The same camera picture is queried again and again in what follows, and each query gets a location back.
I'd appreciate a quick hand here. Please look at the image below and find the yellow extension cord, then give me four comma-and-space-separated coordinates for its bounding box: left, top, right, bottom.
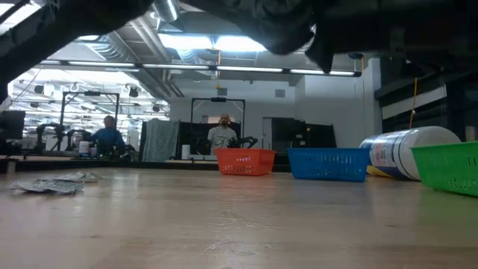
409, 76, 418, 130

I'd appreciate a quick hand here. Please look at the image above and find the person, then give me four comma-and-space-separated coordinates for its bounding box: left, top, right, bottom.
207, 114, 238, 155
89, 114, 126, 157

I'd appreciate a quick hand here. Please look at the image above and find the white packet blue print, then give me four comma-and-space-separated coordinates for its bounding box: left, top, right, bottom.
10, 179, 53, 194

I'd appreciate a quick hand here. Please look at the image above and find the ceiling light strip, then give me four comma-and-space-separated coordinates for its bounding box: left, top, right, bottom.
289, 68, 362, 78
39, 59, 285, 74

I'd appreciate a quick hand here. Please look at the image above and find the white packet green print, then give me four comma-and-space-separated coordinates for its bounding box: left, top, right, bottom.
55, 170, 104, 184

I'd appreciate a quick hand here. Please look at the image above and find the orange plastic basket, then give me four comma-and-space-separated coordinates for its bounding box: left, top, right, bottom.
215, 148, 276, 176

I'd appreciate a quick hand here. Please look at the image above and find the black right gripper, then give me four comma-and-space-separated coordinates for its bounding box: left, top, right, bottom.
208, 0, 337, 74

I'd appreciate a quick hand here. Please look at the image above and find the white wipes canister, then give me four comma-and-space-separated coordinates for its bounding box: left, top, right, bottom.
359, 126, 462, 182

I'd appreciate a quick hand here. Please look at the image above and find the black monitor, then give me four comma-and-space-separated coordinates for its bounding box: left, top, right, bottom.
0, 110, 26, 141

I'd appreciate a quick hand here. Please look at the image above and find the blue plastic basket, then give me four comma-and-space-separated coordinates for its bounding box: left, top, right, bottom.
287, 147, 371, 183

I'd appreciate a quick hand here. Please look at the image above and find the silver ceiling duct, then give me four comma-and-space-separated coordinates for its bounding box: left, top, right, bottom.
85, 0, 180, 102

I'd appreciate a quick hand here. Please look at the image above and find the black cabinet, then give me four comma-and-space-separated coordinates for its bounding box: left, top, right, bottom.
270, 117, 337, 150

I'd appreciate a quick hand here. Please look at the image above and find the black gantry frame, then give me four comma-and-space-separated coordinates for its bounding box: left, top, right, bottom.
59, 90, 120, 150
190, 96, 247, 150

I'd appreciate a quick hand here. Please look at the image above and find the grey hanging cloth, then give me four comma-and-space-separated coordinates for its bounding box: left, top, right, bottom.
141, 118, 180, 163

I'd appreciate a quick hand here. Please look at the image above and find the green plastic basket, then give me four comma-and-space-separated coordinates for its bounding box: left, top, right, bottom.
410, 140, 478, 198

